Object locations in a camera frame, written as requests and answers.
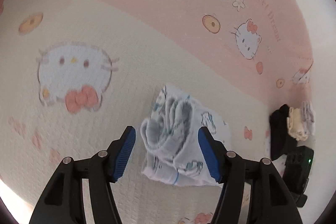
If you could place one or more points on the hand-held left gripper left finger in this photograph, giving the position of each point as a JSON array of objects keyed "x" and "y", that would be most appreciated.
[{"x": 126, "y": 153}]

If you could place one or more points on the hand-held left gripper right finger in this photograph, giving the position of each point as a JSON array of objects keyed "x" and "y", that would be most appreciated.
[{"x": 208, "y": 158}]

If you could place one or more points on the light blue printed pants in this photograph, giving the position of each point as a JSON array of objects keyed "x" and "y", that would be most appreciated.
[{"x": 170, "y": 134}]

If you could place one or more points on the black folded cloth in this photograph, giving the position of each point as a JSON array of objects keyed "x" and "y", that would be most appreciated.
[{"x": 281, "y": 129}]

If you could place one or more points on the cream ruffled folded cloth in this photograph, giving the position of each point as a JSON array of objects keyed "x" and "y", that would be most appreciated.
[{"x": 295, "y": 124}]

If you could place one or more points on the white folded cloth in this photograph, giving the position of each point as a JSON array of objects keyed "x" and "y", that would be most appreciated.
[{"x": 307, "y": 113}]

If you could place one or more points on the pink cat printed blanket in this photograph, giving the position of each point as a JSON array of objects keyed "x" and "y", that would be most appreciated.
[{"x": 105, "y": 16}]

